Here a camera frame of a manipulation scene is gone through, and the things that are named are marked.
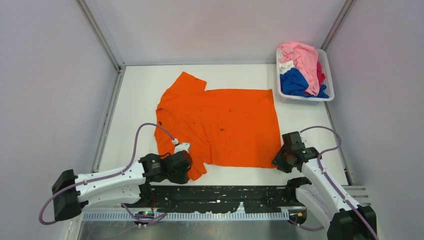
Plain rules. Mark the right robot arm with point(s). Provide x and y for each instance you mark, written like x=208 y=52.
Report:
x=340 y=214

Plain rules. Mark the white t shirt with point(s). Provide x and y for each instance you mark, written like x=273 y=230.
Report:
x=286 y=66

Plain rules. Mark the white plastic laundry basket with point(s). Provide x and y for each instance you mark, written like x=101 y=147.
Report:
x=310 y=101

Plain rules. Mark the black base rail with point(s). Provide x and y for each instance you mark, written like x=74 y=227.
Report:
x=215 y=199

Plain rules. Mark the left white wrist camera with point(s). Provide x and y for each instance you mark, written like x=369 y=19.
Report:
x=180 y=146

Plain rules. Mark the pink t shirt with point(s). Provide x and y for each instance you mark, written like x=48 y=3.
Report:
x=304 y=58

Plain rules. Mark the crimson t shirt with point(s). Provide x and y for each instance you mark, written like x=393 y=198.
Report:
x=319 y=72

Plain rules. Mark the blue t shirt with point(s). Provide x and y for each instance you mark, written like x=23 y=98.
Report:
x=293 y=83

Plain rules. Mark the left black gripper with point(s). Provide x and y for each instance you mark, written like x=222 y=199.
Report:
x=182 y=179

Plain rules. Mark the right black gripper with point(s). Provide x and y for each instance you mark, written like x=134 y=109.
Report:
x=277 y=161

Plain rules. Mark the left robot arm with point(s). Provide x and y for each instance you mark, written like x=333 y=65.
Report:
x=73 y=194

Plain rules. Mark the orange t shirt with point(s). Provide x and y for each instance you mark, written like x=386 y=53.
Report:
x=224 y=127

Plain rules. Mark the white slotted cable duct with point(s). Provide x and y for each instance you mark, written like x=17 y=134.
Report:
x=239 y=215

